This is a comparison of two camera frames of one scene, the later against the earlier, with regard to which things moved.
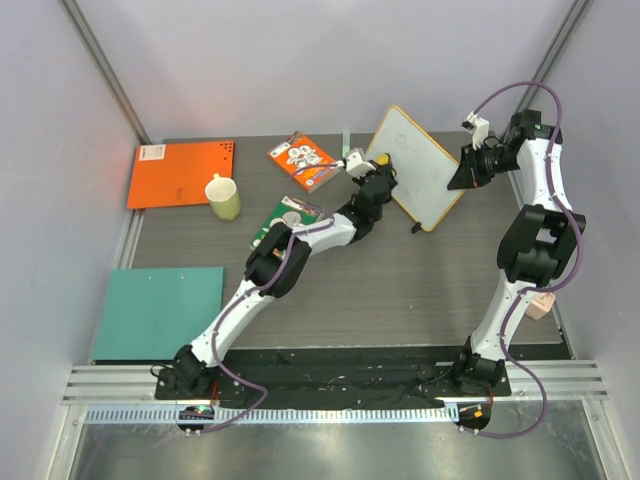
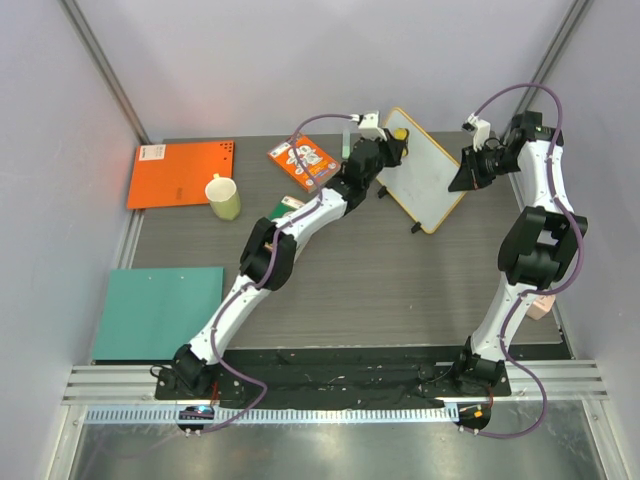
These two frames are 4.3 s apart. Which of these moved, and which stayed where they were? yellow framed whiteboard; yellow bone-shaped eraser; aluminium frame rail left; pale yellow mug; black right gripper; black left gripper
Moved: black left gripper; yellow bone-shaped eraser
Stayed: black right gripper; aluminium frame rail left; pale yellow mug; yellow framed whiteboard
